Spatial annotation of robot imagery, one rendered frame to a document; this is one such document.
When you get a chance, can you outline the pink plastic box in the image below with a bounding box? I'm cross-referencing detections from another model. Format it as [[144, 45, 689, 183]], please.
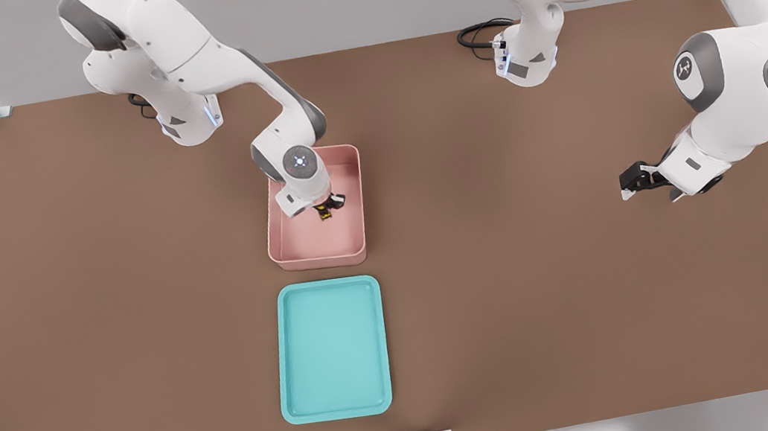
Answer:
[[255, 141, 375, 276]]

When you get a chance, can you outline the pale blue-green tray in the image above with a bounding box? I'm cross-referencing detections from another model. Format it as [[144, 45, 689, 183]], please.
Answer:
[[263, 272, 399, 428]]

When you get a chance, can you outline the black cable loop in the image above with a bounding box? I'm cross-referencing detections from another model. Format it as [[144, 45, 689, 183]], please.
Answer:
[[127, 90, 159, 123], [455, 16, 520, 65]]

